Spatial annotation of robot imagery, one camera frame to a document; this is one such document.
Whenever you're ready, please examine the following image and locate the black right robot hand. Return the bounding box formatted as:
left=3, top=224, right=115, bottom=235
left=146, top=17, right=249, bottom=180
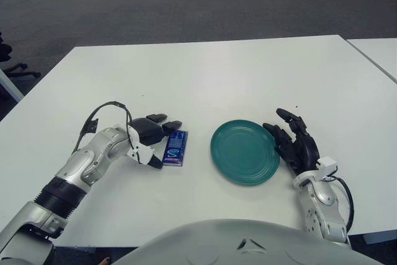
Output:
left=262, top=108, right=321, bottom=176

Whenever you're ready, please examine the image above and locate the grey robot torso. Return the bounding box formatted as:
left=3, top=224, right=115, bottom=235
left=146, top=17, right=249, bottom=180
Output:
left=111, top=218, right=385, bottom=265

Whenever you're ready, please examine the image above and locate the grey table frame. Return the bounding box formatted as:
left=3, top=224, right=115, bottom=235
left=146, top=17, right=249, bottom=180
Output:
left=364, top=232, right=397, bottom=245

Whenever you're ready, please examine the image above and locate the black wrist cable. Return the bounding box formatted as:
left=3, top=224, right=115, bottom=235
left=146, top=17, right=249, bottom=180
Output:
left=71, top=101, right=133, bottom=154
left=333, top=176, right=355, bottom=235

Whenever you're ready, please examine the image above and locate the teal round plate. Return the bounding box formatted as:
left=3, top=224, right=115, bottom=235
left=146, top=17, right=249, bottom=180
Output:
left=210, top=119, right=280, bottom=186

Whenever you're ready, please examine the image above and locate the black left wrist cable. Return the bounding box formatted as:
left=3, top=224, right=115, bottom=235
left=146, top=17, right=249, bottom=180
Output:
left=71, top=101, right=133, bottom=154

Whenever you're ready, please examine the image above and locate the blue gum box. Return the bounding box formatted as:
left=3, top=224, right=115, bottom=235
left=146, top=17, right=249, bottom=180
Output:
left=161, top=130, right=189, bottom=167

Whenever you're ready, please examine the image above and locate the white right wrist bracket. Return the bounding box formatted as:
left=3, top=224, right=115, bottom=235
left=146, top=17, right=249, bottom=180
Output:
left=316, top=156, right=339, bottom=182

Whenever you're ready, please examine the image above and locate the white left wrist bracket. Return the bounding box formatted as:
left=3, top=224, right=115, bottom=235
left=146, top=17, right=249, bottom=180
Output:
left=126, top=125, right=155, bottom=165

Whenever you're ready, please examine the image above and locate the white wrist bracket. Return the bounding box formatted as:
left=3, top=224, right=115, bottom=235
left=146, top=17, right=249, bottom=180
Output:
left=316, top=156, right=339, bottom=182
left=126, top=125, right=155, bottom=165

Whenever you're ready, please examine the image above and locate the white table leg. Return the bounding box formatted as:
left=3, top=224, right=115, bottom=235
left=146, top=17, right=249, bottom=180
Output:
left=0, top=68, right=24, bottom=102

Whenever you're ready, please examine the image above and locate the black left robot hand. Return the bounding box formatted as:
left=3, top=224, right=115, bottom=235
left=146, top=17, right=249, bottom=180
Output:
left=128, top=112, right=184, bottom=170

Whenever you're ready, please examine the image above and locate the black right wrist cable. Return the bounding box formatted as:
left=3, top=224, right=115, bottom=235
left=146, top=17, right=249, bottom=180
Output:
left=333, top=176, right=355, bottom=235

